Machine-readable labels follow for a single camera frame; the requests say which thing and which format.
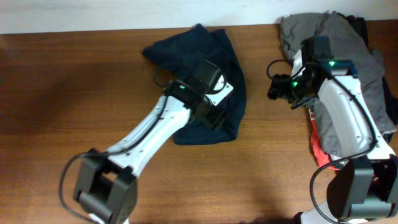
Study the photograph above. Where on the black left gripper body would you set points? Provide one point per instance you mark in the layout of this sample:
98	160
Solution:
212	114

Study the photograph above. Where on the black garment under pile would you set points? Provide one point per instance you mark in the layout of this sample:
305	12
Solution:
360	27

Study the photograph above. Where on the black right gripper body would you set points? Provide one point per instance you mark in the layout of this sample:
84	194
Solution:
291	89

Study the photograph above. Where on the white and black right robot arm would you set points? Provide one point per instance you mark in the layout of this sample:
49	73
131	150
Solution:
365	189

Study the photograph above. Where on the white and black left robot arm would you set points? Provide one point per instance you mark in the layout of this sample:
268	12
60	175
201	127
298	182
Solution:
106	186

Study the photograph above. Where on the navy blue shorts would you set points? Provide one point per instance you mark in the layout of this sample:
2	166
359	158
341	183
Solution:
181	54

